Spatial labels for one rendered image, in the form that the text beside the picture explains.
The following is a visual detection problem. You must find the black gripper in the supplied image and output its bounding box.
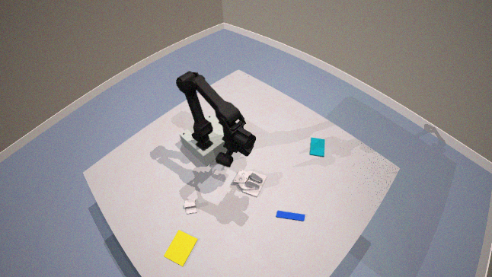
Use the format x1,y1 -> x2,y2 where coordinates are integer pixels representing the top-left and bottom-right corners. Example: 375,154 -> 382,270
216,136 -> 237,167

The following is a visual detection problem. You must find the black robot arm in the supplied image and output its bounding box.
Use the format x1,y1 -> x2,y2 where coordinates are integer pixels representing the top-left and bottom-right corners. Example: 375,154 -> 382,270
176,71 -> 256,157

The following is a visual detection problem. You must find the small cyan block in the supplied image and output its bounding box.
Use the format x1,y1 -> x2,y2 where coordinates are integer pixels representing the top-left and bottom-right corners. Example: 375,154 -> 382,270
310,138 -> 325,158

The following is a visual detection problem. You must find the blue flat bar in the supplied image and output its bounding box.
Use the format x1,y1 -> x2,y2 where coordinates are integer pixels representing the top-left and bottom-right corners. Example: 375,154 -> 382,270
276,210 -> 305,221

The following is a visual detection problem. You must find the yellow rectangular plate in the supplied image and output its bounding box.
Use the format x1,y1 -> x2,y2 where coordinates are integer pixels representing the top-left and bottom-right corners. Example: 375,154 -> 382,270
164,230 -> 198,266

